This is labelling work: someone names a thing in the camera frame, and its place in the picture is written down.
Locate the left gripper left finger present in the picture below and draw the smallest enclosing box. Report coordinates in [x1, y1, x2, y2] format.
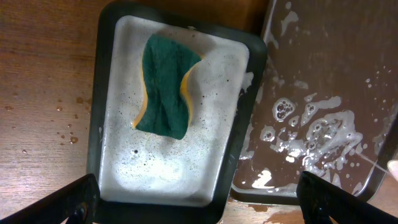
[1, 174, 100, 224]

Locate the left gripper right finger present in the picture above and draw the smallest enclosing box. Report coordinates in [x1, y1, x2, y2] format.
[296, 171, 397, 224]

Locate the white plate top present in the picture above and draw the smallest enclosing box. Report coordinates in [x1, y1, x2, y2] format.
[387, 159, 398, 181]

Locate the green yellow sponge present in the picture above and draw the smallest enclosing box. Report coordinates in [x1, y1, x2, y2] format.
[132, 34, 202, 140]

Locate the small soapy metal tray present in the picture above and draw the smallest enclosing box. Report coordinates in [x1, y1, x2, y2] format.
[87, 1, 267, 223]

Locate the large brown tray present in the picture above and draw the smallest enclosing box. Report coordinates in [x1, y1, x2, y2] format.
[231, 0, 397, 205]

